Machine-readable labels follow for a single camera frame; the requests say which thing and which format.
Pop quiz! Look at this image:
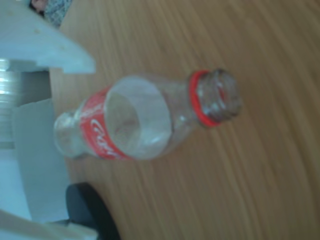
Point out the person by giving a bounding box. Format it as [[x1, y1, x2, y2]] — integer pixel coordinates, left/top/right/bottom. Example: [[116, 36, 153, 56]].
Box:
[[28, 0, 74, 28]]

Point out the clear bottle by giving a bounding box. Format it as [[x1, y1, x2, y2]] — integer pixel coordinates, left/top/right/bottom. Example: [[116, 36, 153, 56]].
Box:
[[53, 68, 245, 161]]

